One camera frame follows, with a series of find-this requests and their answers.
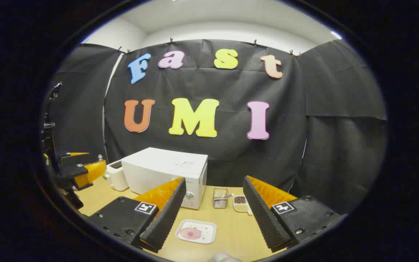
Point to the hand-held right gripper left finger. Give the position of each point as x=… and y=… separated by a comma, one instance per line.
x=167, y=214

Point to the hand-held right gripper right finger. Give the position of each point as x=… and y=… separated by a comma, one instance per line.
x=264, y=214

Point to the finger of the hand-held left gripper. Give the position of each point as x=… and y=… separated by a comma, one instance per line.
x=89, y=173
x=72, y=158

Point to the white square plate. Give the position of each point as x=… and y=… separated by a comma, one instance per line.
x=206, y=227

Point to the white microwave oven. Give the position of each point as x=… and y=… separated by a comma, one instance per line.
x=158, y=171

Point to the green label drink bottle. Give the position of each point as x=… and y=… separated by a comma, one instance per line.
x=100, y=158

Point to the white divided dish of beans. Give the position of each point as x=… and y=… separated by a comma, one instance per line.
x=240, y=204

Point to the white toaster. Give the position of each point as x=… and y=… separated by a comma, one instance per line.
x=116, y=178

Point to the metal spoon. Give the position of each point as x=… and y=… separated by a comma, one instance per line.
x=227, y=196

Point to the black backdrop cloth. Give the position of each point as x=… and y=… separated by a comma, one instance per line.
x=231, y=156

